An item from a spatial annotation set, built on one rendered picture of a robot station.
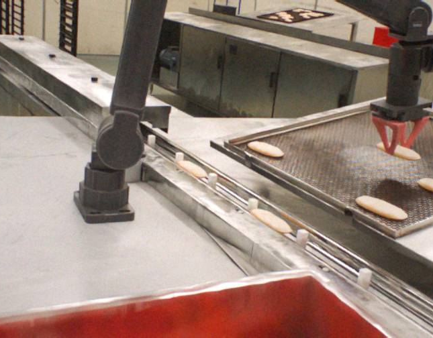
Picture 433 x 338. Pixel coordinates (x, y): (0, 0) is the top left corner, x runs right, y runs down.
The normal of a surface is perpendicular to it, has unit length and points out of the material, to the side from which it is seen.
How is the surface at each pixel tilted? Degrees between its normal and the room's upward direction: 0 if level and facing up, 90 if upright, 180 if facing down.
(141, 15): 89
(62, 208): 0
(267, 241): 0
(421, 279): 0
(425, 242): 10
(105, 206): 90
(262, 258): 90
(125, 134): 90
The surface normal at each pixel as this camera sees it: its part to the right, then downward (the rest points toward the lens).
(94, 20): 0.51, 0.31
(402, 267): 0.11, -0.95
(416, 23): 0.17, 0.32
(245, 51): -0.85, 0.07
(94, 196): -0.18, 0.28
